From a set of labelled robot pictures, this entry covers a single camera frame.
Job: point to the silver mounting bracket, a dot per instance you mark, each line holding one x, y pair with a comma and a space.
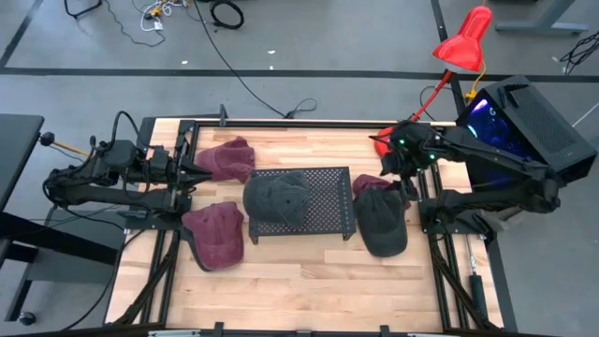
173, 333

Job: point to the black glass-sided computer tower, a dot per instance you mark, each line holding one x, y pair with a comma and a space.
538, 117

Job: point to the black wheeled stand base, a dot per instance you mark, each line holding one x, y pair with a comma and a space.
47, 234

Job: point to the maroon baseball cap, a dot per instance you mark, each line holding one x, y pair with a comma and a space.
367, 181
227, 159
217, 234

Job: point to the grey desk leg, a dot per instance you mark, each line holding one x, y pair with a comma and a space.
543, 25

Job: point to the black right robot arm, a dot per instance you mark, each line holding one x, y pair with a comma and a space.
491, 202

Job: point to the black aluminium table frame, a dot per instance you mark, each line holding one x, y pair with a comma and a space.
327, 124

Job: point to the black gas strut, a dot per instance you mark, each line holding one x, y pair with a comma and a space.
478, 295

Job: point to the black perforated metal riser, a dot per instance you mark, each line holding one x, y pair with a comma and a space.
332, 201

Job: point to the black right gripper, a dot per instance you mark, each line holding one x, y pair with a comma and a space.
412, 152

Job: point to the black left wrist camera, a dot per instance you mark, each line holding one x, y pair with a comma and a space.
159, 161

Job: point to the red desk lamp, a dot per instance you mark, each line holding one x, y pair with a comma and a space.
463, 42

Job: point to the black desk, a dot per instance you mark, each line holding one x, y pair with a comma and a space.
18, 154

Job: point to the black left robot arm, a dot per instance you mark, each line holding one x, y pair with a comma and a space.
79, 192

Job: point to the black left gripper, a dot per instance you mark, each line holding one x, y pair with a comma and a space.
183, 154

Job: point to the white power strip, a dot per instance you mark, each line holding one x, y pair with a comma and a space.
157, 25

